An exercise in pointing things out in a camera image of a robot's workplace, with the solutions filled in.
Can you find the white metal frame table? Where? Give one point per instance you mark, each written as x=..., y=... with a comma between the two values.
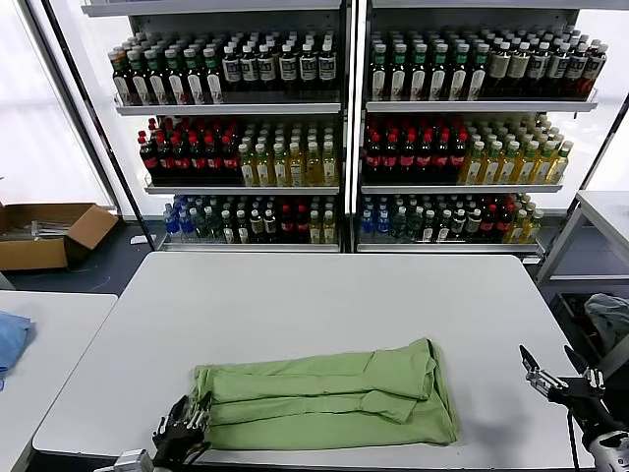
x=561, y=239

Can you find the clear packed metal rods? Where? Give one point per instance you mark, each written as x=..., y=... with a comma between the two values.
x=48, y=229

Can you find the red cap cola bottle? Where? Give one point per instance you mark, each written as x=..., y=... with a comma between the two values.
x=391, y=160
x=182, y=160
x=230, y=160
x=149, y=160
x=214, y=160
x=165, y=160
x=442, y=160
x=375, y=160
x=302, y=227
x=489, y=222
x=425, y=160
x=198, y=160
x=503, y=222
x=458, y=160
x=288, y=227
x=409, y=160

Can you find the small dark bottle white cap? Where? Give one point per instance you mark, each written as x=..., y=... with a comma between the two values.
x=270, y=227
x=257, y=227
x=227, y=229
x=431, y=227
x=445, y=228
x=242, y=229
x=459, y=224
x=474, y=224

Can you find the pale blue cloth bundle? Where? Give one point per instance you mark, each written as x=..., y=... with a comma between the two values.
x=610, y=314

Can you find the gray metal shelf rack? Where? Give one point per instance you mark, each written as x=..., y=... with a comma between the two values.
x=198, y=23
x=443, y=23

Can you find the dark bottle beige label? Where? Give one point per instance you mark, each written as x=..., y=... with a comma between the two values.
x=518, y=67
x=498, y=67

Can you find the dark bottle green cap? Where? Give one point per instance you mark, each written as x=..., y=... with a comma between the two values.
x=196, y=82
x=380, y=75
x=177, y=82
x=399, y=75
x=140, y=82
x=419, y=75
x=158, y=82
x=122, y=82
x=214, y=82
x=459, y=75
x=440, y=75
x=478, y=75

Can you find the gray metal shelf board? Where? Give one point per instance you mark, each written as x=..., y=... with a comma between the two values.
x=212, y=8
x=483, y=106
x=443, y=249
x=247, y=248
x=242, y=190
x=463, y=190
x=468, y=4
x=227, y=109

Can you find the green polo shirt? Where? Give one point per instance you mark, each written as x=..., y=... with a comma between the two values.
x=319, y=393

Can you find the brown cardboard box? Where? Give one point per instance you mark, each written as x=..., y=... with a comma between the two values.
x=30, y=254

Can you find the blue folded cloth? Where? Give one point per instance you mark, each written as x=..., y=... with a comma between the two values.
x=12, y=339

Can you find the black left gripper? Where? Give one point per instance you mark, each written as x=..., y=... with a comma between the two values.
x=177, y=445

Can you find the dark bottle gray label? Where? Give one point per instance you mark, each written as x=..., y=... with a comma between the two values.
x=592, y=70
x=556, y=67
x=538, y=67
x=575, y=69

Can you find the black window frame post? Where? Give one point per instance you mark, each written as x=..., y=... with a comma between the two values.
x=108, y=148
x=606, y=143

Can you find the white paper scrap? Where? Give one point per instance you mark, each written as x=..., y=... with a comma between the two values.
x=137, y=240

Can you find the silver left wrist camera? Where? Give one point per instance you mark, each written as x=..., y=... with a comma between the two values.
x=132, y=459

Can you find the blue label water bottle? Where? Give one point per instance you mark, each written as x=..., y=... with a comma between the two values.
x=172, y=224
x=186, y=224
x=367, y=224
x=383, y=224

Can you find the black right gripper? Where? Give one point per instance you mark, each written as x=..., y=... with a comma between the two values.
x=585, y=408

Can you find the clear green water bottle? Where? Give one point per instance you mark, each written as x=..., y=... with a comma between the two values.
x=400, y=224
x=200, y=224
x=417, y=224
x=214, y=224

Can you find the yellow drink bottle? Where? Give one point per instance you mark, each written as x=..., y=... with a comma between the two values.
x=329, y=232
x=526, y=170
x=331, y=170
x=316, y=232
x=533, y=229
x=517, y=229
x=543, y=170
x=560, y=169
x=297, y=170
x=492, y=170
x=281, y=170
x=248, y=170
x=509, y=170
x=265, y=170
x=474, y=170
x=314, y=170

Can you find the dark bottle navy label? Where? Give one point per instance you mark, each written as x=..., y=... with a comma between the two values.
x=231, y=70
x=267, y=70
x=288, y=70
x=327, y=70
x=249, y=70
x=308, y=70

